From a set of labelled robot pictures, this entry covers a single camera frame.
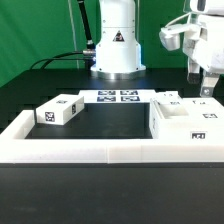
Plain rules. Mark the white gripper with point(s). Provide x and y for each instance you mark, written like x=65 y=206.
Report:
x=205 y=46

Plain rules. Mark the white cabinet door panel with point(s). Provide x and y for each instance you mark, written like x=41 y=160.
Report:
x=202 y=108

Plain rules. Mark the large white cabinet body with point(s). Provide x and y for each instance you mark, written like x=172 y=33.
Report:
x=169 y=122

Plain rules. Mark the small white box part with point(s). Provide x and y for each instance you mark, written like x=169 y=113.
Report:
x=60 y=110

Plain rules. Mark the white marker base plate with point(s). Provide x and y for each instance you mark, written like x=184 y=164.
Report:
x=117 y=96

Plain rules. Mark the white U-shaped boundary frame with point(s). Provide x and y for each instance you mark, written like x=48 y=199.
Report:
x=100 y=133

